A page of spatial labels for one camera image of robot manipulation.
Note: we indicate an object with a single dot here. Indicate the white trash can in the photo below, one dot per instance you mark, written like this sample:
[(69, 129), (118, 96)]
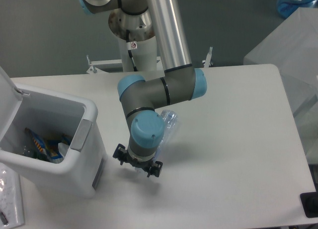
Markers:
[(51, 138)]

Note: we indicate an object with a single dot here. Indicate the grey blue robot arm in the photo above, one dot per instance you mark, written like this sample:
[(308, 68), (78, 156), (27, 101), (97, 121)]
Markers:
[(134, 21)]

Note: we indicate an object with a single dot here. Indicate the blue orange snack wrapper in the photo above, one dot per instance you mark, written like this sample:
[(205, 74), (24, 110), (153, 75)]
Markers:
[(45, 149)]

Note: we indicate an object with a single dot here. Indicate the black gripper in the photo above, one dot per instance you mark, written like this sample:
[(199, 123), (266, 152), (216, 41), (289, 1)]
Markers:
[(144, 163)]

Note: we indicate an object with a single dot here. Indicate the clear plastic bottle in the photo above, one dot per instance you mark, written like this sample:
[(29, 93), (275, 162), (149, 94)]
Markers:
[(169, 129)]

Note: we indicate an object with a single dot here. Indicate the white trash can lid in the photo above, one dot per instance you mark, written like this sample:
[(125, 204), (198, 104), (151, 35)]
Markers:
[(11, 98)]

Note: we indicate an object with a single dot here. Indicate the white plastic tray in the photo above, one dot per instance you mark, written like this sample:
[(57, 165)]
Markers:
[(11, 203)]

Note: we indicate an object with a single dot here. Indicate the black device at edge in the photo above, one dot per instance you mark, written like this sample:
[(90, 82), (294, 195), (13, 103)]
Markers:
[(310, 204)]

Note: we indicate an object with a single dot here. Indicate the blue plastic bag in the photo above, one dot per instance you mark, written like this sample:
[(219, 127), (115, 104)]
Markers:
[(286, 7)]

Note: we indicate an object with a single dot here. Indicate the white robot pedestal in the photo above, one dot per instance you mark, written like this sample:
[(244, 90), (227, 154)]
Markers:
[(139, 57)]

